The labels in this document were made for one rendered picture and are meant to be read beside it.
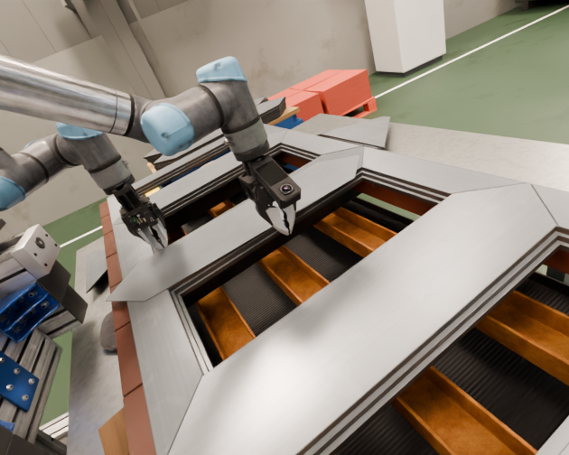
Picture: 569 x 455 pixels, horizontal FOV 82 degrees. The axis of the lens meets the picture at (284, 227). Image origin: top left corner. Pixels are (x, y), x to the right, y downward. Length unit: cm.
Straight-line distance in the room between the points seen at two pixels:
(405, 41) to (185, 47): 262
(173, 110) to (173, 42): 403
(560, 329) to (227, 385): 54
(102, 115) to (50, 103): 7
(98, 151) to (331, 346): 59
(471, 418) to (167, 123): 62
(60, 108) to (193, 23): 402
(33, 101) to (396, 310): 60
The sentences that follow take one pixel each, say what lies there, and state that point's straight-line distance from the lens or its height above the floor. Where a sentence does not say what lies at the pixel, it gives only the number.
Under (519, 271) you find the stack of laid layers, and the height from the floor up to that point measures 83.
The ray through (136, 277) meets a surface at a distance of 87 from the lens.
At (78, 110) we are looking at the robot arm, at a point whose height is 122.
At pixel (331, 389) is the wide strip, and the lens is 47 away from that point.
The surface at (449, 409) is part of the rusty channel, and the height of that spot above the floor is 68.
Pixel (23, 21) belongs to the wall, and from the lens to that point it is 472.
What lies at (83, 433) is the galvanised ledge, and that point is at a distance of 91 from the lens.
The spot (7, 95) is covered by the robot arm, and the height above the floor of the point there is 127.
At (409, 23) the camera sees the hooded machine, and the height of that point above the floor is 57.
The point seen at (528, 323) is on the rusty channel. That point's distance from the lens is 72.
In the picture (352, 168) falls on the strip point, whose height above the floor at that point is 85.
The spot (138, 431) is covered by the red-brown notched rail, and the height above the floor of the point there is 83.
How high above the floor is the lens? 125
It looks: 33 degrees down
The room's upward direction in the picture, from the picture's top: 23 degrees counter-clockwise
